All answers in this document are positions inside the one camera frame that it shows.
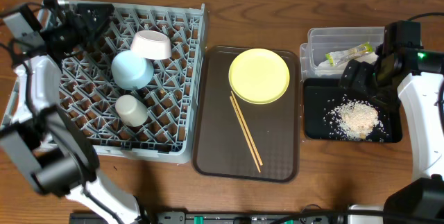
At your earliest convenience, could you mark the blue bowl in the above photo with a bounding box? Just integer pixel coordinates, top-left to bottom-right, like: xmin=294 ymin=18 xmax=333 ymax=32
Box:
xmin=111 ymin=51 xmax=154 ymax=90

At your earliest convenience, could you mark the white bowl with rice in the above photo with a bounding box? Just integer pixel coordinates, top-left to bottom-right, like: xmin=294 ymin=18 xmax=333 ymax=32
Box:
xmin=130 ymin=30 xmax=172 ymax=60

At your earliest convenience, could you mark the yellow plate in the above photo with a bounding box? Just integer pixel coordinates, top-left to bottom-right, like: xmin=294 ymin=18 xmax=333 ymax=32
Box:
xmin=228 ymin=49 xmax=291 ymax=105

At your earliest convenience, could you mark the white paper cup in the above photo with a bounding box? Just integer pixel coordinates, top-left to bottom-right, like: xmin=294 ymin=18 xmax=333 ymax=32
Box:
xmin=115 ymin=95 xmax=148 ymax=127

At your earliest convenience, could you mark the wooden chopstick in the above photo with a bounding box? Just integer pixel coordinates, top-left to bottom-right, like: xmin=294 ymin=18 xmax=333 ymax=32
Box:
xmin=230 ymin=96 xmax=262 ymax=173
xmin=231 ymin=91 xmax=263 ymax=168

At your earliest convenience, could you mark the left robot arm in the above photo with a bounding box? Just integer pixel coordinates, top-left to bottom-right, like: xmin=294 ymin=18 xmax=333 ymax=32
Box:
xmin=1 ymin=2 xmax=148 ymax=223

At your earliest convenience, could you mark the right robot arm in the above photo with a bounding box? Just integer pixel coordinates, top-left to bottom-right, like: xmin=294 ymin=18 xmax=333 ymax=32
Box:
xmin=339 ymin=19 xmax=443 ymax=223

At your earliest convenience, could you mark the black waste tray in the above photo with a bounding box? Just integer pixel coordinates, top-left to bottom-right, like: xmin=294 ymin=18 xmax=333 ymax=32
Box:
xmin=303 ymin=78 xmax=402 ymax=143

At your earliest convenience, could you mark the green snack wrapper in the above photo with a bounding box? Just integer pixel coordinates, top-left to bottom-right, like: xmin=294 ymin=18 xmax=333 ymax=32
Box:
xmin=325 ymin=42 xmax=374 ymax=67

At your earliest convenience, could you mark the clear plastic bin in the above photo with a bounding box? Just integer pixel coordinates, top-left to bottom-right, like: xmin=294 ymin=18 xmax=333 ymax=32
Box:
xmin=300 ymin=27 xmax=384 ymax=81

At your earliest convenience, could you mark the spilled rice pile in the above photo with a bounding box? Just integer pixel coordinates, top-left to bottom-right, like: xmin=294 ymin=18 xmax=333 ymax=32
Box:
xmin=322 ymin=94 xmax=389 ymax=142

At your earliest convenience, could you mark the grey plastic dish rack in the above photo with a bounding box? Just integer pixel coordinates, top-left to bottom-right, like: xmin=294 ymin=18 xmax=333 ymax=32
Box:
xmin=0 ymin=0 xmax=209 ymax=164

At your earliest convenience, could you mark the brown serving tray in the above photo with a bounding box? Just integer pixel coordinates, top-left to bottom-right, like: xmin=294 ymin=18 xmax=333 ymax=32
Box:
xmin=192 ymin=46 xmax=300 ymax=182

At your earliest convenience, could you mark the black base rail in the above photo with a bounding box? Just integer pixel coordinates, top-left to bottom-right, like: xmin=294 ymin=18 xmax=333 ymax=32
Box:
xmin=69 ymin=203 xmax=348 ymax=224

